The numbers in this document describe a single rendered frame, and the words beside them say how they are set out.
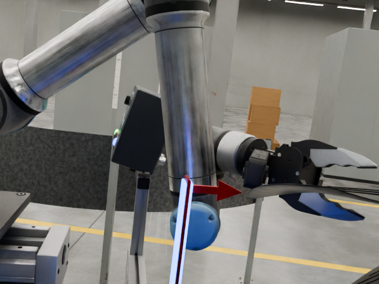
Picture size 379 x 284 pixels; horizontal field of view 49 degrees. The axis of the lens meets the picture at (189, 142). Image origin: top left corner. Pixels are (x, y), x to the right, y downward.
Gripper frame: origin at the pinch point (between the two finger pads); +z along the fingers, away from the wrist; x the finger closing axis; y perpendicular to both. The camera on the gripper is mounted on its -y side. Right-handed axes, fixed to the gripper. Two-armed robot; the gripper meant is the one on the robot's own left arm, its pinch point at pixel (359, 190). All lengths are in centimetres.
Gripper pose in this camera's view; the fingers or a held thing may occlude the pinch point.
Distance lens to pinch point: 61.2
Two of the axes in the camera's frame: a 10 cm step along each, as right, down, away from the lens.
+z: 7.0, 2.0, -6.8
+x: -2.0, 9.8, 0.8
